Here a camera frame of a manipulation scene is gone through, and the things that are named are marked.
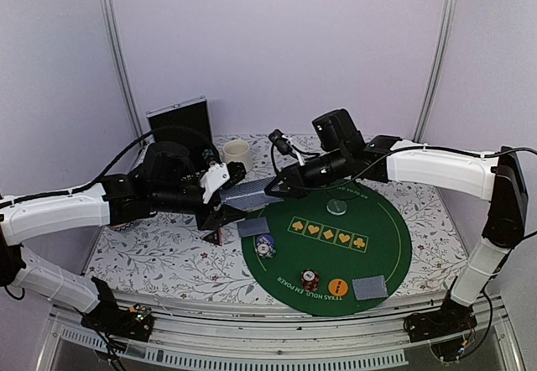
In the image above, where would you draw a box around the black triangular button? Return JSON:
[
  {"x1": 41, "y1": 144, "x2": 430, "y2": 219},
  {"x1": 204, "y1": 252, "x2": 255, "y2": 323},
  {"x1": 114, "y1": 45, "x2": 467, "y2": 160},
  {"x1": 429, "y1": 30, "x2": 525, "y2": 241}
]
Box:
[{"x1": 202, "y1": 228, "x2": 222, "y2": 246}]

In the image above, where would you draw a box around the blue playing card deck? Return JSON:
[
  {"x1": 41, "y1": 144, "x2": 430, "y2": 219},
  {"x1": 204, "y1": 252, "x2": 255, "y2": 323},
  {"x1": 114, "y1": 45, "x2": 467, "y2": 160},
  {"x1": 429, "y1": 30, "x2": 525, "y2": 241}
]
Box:
[{"x1": 219, "y1": 178, "x2": 279, "y2": 212}]

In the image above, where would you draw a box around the dealt playing card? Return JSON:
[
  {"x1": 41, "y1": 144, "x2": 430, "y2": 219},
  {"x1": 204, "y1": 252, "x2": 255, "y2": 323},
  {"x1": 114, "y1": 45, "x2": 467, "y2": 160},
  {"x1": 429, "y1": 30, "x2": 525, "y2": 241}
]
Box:
[
  {"x1": 237, "y1": 217, "x2": 270, "y2": 238},
  {"x1": 352, "y1": 275, "x2": 388, "y2": 300}
]

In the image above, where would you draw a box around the purple small blind button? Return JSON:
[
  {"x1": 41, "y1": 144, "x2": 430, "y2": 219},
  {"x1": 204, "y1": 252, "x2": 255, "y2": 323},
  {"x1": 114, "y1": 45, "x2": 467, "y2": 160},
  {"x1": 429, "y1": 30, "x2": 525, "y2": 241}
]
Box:
[{"x1": 256, "y1": 233, "x2": 274, "y2": 246}]

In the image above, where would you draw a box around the clear dealer button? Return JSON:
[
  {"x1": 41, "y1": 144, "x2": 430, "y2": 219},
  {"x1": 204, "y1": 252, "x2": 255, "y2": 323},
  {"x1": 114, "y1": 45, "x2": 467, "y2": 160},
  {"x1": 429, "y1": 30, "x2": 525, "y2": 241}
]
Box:
[{"x1": 326, "y1": 198, "x2": 347, "y2": 216}]

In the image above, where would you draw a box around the small poker chip stack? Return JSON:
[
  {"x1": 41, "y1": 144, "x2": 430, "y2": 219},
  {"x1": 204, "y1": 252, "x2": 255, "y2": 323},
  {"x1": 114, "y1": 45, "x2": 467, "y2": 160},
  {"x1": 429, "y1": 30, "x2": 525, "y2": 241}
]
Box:
[{"x1": 256, "y1": 243, "x2": 276, "y2": 259}]

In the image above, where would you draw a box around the aluminium poker chip case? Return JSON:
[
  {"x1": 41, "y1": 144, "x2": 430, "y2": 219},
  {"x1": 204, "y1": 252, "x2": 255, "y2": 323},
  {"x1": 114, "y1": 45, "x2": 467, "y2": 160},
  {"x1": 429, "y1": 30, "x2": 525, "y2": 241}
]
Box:
[{"x1": 146, "y1": 96, "x2": 212, "y2": 171}]

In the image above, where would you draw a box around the orange big blind button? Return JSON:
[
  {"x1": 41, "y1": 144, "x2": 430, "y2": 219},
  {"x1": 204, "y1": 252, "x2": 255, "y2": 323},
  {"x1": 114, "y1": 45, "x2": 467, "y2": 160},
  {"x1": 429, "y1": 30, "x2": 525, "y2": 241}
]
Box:
[{"x1": 328, "y1": 278, "x2": 349, "y2": 297}]

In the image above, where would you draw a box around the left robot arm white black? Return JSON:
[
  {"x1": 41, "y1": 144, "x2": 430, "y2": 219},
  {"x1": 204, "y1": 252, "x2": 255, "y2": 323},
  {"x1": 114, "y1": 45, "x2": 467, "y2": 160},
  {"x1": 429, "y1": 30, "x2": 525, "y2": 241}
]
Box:
[{"x1": 1, "y1": 125, "x2": 247, "y2": 332}]

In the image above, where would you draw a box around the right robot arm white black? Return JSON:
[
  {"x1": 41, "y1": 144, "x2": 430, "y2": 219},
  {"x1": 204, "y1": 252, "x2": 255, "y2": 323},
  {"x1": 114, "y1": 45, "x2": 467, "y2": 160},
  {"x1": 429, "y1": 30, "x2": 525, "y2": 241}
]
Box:
[{"x1": 265, "y1": 109, "x2": 528, "y2": 334}]

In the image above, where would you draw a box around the white ceramic cup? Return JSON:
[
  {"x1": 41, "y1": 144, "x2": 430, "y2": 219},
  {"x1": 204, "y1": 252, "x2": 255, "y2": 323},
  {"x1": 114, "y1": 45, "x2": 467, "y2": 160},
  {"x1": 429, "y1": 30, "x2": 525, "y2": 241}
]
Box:
[{"x1": 222, "y1": 139, "x2": 253, "y2": 172}]

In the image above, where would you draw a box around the poker chip row right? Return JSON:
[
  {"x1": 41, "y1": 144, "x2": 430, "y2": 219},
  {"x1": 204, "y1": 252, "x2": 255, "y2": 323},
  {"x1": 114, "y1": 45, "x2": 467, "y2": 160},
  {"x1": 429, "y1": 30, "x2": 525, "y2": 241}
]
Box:
[{"x1": 201, "y1": 149, "x2": 220, "y2": 168}]

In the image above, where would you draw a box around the green round poker mat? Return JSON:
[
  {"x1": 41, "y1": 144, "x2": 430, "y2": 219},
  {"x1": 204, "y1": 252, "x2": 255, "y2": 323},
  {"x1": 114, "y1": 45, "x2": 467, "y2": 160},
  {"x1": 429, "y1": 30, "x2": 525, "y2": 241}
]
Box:
[{"x1": 242, "y1": 183, "x2": 412, "y2": 316}]

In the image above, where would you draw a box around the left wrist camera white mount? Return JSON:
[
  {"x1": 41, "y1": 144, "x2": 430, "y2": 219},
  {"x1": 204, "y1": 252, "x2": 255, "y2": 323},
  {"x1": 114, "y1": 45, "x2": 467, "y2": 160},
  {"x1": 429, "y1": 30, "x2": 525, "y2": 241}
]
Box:
[{"x1": 200, "y1": 161, "x2": 247, "y2": 204}]

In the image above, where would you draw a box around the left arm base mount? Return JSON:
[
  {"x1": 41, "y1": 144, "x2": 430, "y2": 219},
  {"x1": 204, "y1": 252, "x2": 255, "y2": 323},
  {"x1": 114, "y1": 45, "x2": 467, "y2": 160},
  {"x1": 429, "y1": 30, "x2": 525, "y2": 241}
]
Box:
[{"x1": 81, "y1": 303, "x2": 154, "y2": 342}]

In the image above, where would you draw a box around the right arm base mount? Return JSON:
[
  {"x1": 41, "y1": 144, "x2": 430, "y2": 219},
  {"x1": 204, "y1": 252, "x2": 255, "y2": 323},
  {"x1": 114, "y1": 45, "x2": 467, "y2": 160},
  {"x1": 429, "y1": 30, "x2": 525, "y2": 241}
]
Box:
[{"x1": 404, "y1": 300, "x2": 477, "y2": 342}]

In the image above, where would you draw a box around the right aluminium frame post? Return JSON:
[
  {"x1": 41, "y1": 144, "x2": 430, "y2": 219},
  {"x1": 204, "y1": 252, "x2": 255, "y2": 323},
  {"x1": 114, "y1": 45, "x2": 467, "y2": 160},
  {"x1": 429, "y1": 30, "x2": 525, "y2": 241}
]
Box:
[{"x1": 412, "y1": 0, "x2": 457, "y2": 143}]

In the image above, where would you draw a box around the aluminium frame post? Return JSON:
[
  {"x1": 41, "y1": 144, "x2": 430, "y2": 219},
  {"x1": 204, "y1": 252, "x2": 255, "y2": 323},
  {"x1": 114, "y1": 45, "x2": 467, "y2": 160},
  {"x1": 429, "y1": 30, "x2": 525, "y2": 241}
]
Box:
[
  {"x1": 412, "y1": 0, "x2": 457, "y2": 143},
  {"x1": 100, "y1": 0, "x2": 143, "y2": 137}
]

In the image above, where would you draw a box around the left aluminium frame post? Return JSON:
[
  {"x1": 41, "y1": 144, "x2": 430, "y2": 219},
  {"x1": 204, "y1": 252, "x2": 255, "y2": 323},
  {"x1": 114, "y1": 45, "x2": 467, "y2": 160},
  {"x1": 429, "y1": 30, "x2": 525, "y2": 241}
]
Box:
[{"x1": 100, "y1": 0, "x2": 143, "y2": 137}]

